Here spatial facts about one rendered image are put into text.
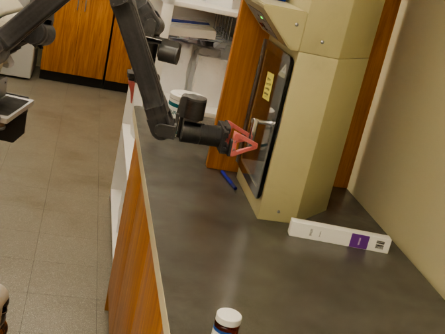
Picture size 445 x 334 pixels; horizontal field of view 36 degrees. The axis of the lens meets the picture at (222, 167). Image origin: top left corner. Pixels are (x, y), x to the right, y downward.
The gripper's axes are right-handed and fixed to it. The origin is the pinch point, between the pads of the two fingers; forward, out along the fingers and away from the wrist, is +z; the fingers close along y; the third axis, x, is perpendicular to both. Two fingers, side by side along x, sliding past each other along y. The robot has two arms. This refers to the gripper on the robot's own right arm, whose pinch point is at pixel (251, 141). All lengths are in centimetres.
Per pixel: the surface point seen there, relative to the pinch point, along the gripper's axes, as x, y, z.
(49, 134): 114, 331, -63
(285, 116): -9.7, -5.3, 6.1
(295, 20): -34.2, -5.2, 2.8
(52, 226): 114, 173, -50
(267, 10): -35.2, -5.1, -4.9
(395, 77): -20, 27, 48
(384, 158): 4, 18, 48
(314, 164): 2.7, -3.8, 17.7
